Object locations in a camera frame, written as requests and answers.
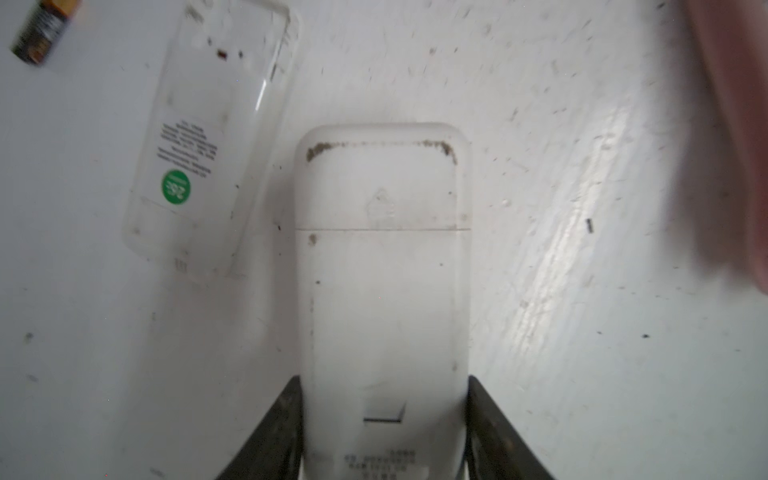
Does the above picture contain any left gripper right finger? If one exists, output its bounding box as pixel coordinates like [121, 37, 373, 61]
[465, 375, 555, 480]

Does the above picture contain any white remote control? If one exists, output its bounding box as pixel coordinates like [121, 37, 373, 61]
[122, 1, 301, 283]

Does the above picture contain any grey remote control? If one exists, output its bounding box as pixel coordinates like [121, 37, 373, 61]
[293, 123, 472, 479]

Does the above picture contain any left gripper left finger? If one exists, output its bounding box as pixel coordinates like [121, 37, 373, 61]
[216, 375, 303, 480]

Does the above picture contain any pink handled scraper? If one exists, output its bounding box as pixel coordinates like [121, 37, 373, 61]
[686, 0, 767, 292]

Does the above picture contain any black gold AAA battery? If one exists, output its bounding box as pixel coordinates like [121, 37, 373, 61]
[10, 0, 81, 66]

